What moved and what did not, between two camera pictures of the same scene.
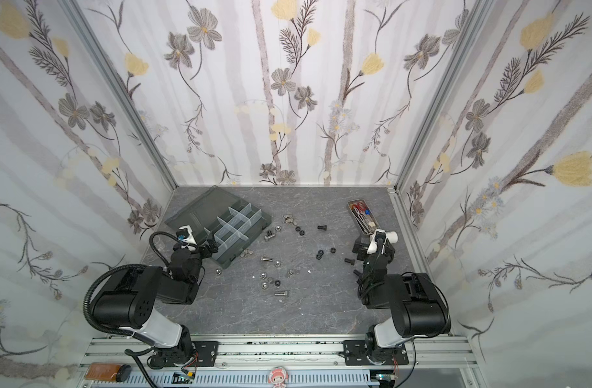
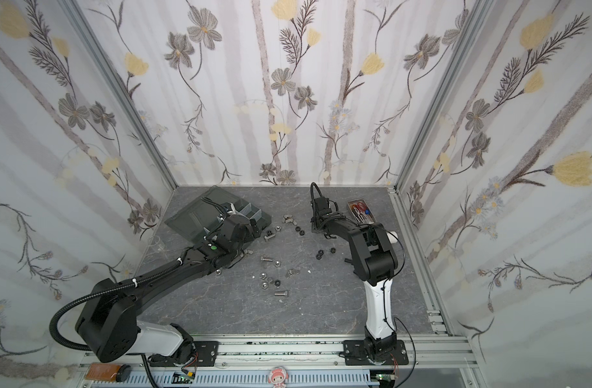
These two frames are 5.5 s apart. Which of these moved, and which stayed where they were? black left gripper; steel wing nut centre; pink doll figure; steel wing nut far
Moved: black left gripper
Stayed: pink doll figure; steel wing nut centre; steel wing nut far
